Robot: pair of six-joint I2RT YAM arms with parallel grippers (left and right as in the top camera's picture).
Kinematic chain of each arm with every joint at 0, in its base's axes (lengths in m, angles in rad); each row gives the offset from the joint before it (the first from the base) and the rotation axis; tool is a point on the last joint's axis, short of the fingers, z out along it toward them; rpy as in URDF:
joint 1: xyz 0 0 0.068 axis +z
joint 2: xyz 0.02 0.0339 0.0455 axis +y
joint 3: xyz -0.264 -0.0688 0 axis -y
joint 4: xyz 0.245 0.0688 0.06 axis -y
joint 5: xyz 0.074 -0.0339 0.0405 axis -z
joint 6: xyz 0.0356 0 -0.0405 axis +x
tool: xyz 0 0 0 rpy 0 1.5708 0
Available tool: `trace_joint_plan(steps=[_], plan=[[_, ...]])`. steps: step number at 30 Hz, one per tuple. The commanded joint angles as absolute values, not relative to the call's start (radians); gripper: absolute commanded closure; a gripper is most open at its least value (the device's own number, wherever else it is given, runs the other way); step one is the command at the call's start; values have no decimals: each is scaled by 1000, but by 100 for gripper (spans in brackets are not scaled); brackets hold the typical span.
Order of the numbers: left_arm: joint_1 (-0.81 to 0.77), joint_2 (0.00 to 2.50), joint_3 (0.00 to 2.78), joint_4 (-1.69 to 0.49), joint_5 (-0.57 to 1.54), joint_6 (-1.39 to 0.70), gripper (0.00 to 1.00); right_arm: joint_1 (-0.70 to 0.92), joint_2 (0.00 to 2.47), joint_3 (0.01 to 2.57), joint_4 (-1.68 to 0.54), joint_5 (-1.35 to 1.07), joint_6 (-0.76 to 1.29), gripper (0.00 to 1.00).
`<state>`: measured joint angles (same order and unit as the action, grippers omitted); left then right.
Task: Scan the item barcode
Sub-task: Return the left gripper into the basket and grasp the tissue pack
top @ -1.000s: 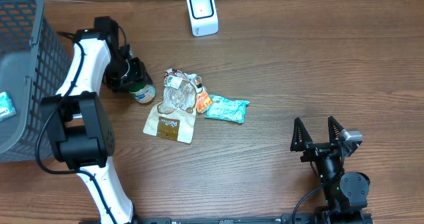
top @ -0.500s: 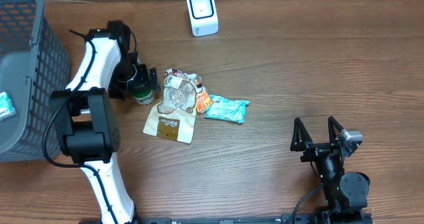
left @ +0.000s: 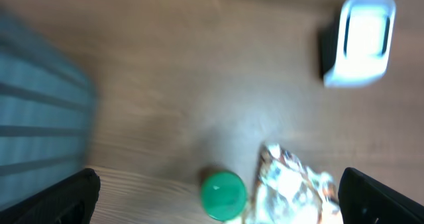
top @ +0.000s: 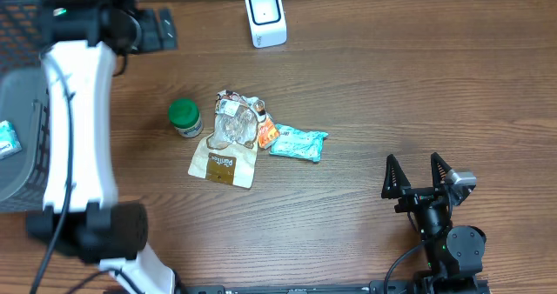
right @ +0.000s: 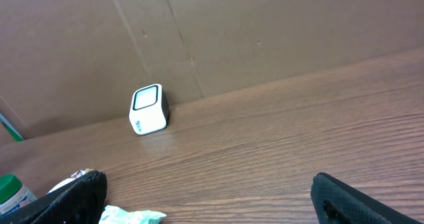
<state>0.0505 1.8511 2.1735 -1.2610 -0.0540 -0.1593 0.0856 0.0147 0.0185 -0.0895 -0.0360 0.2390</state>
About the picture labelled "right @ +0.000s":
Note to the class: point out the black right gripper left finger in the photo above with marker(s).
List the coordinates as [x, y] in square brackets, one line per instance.
[80, 201]

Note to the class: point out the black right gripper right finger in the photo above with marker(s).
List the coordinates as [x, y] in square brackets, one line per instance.
[336, 202]

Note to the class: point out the brown clear snack bag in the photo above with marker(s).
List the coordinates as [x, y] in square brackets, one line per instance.
[70, 179]

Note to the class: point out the teal tissue pack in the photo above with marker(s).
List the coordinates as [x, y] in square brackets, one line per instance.
[116, 215]

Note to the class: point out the green round lid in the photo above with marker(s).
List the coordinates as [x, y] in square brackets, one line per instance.
[14, 194]

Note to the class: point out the white barcode scanner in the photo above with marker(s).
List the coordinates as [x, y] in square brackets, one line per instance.
[149, 110]

